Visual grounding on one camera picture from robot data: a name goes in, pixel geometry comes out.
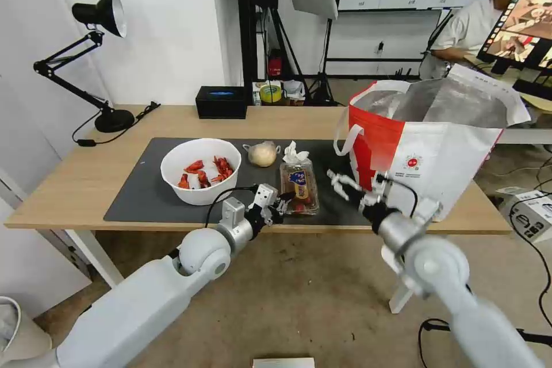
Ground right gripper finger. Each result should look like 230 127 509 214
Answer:
327 168 365 203
374 171 394 197

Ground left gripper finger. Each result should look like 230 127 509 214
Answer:
266 209 289 227
277 190 298 210

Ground clear plastic snack package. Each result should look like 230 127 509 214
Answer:
279 160 321 217

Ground red white takeout bag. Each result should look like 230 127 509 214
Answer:
332 64 532 222

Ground bun in clear bag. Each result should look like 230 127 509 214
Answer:
242 140 282 168

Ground white plastic bag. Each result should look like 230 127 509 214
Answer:
282 79 306 106

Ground crumpled white tissue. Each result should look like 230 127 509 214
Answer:
282 140 311 164

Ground white round bowl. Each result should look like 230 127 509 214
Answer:
160 138 242 206

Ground yellow green tape roll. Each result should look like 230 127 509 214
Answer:
260 82 282 106

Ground black light stand tripod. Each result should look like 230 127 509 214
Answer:
308 18 342 106

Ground black tissue box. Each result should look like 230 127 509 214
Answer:
195 86 247 120

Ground dark grey desk mat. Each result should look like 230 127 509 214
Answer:
103 137 374 227

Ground white robot front shell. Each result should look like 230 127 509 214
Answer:
252 357 316 368

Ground white printed cardboard box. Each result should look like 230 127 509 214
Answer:
496 186 552 244

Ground black desk lamp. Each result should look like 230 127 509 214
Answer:
33 0 136 134

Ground person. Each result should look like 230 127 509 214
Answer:
420 0 535 80

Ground black computer monitor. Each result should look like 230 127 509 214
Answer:
476 0 552 75

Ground white waste bin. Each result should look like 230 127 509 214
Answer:
0 296 52 368

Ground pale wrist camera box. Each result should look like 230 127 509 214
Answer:
254 184 277 208

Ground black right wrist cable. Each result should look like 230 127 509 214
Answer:
388 178 419 218

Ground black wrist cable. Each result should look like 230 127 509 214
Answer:
205 186 259 229
388 178 419 218

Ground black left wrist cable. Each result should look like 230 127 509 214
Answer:
205 186 259 229

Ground black floor cable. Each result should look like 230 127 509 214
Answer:
418 318 454 368

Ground black metal rack frame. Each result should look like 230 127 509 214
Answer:
235 0 285 106

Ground black lamp power cable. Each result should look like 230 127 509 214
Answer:
72 102 161 148

